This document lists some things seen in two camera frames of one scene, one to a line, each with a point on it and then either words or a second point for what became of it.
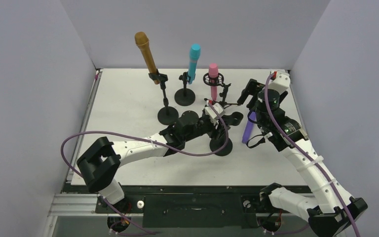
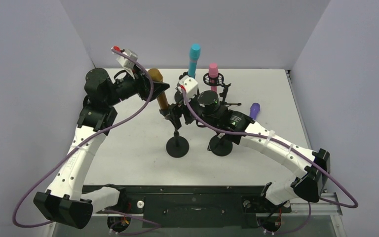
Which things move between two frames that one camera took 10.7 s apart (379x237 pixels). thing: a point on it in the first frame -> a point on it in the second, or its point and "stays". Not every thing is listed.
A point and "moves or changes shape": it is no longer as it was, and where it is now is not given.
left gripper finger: [233, 119] -> [159, 88]
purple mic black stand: [217, 143] stays
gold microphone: [142, 40] -> [157, 76]
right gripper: [253, 90] -> [177, 112]
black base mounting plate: [184, 206] stays
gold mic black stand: [167, 115] moves or changes shape
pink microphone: [213, 71] stays
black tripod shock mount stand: [220, 78] stays
